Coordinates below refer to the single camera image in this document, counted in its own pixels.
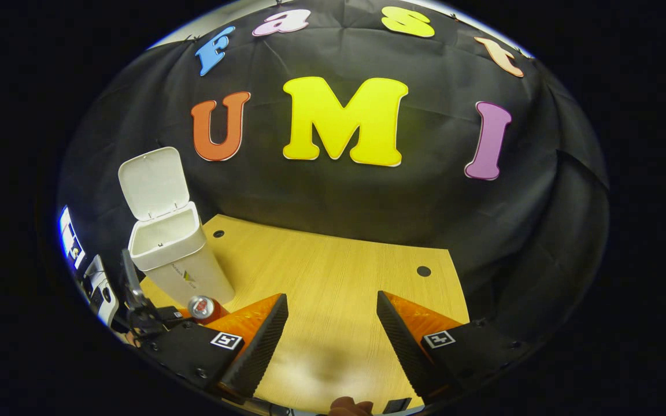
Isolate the wooden desktop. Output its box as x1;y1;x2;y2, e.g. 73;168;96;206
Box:
136;214;470;414

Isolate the white computer desk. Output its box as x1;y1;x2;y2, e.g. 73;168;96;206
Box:
83;254;120;327

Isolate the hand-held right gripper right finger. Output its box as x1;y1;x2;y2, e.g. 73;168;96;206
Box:
376;291;533;405

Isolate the white desktop garbage bin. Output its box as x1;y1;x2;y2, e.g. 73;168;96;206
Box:
118;147;235;307

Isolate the red pop can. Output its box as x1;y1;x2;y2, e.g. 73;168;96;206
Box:
187;295;231;324

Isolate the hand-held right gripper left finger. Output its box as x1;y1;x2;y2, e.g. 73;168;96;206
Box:
139;293;289;405

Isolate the computer monitor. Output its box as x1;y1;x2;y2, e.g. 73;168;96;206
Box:
58;205;86;271

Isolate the black backdrop cloth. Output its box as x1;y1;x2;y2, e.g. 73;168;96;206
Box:
55;0;610;359

